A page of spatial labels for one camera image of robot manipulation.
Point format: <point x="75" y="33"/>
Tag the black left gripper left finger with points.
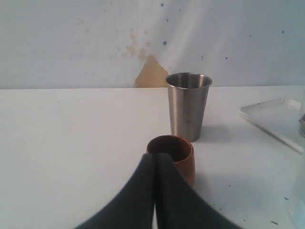
<point x="133" y="206"/>

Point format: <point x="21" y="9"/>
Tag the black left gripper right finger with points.
<point x="178" y="206"/>

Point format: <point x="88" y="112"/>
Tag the brown wooden cup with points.
<point x="180" y="150"/>

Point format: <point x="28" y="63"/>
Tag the stainless steel cup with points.
<point x="187" y="96"/>

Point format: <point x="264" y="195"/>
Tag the white rectangular tray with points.
<point x="280" y="118"/>

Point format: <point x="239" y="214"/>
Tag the frosted plastic deli container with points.
<point x="296" y="205"/>

